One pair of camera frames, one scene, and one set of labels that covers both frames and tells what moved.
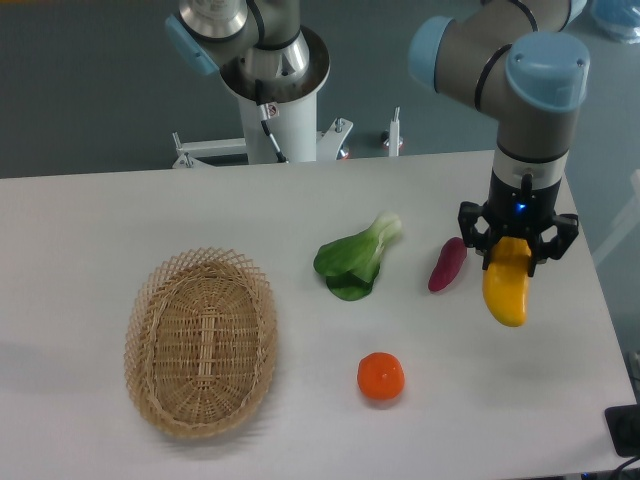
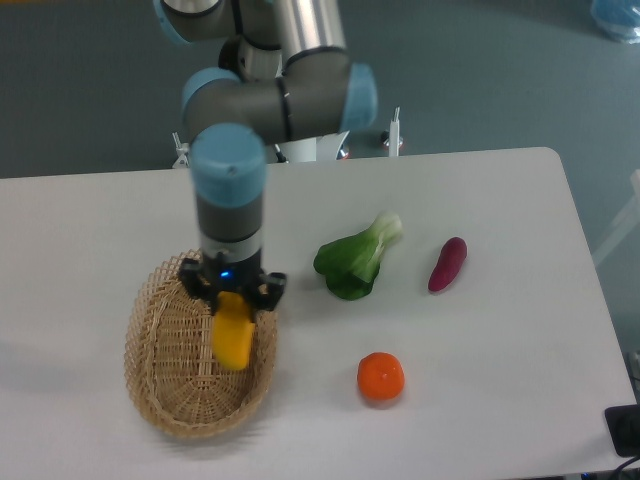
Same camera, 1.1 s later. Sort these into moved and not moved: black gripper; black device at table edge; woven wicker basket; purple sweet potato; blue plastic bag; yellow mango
Moved: black gripper; yellow mango
Not moved: purple sweet potato; woven wicker basket; black device at table edge; blue plastic bag
